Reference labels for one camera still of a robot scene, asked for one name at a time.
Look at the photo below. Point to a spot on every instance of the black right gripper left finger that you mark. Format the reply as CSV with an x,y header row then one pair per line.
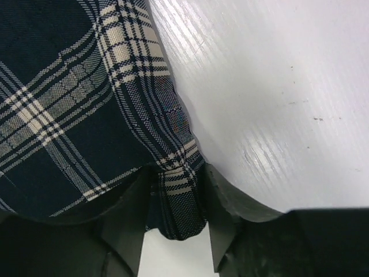
x,y
101,238

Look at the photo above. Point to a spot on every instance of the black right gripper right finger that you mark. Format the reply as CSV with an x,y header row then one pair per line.
x,y
250,239

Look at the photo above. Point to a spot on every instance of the navy plaid skirt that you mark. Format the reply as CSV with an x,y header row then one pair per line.
x,y
87,100

